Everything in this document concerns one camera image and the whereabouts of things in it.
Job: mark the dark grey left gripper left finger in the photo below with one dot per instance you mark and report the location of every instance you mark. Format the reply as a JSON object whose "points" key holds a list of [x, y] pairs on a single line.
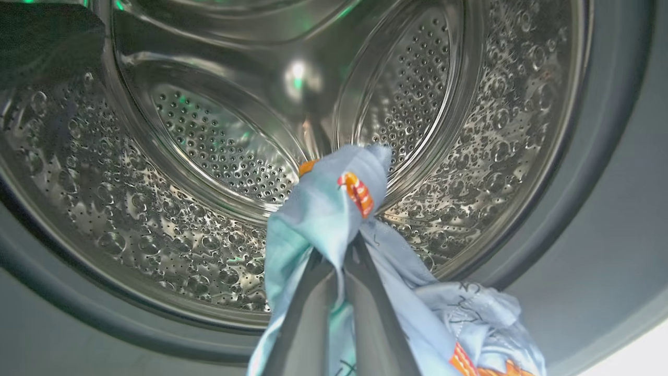
{"points": [[308, 324]]}

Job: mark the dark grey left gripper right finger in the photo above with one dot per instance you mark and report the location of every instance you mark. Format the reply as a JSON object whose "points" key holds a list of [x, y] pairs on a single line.
{"points": [[376, 324]]}

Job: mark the light blue printed garment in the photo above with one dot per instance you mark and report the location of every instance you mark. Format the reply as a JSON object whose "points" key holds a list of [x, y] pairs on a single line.
{"points": [[323, 209]]}

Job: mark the stainless steel washing machine drum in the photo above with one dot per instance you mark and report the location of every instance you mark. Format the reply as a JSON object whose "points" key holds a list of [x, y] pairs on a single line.
{"points": [[209, 130]]}

